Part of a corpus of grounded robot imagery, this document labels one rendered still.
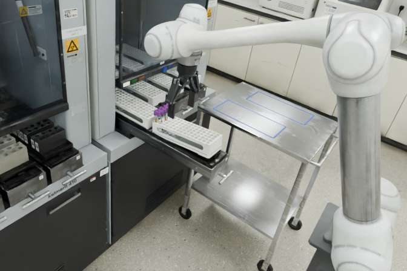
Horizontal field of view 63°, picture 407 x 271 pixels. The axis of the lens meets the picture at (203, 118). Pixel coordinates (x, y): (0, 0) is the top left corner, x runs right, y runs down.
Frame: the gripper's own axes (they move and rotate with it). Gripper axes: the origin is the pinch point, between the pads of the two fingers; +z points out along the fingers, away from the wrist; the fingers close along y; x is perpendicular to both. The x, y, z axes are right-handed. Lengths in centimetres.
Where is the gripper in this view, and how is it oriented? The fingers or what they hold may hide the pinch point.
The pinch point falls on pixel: (181, 109)
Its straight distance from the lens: 136.0
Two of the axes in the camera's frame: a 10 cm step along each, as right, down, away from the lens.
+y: 5.6, -3.6, 7.5
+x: -8.2, -4.0, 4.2
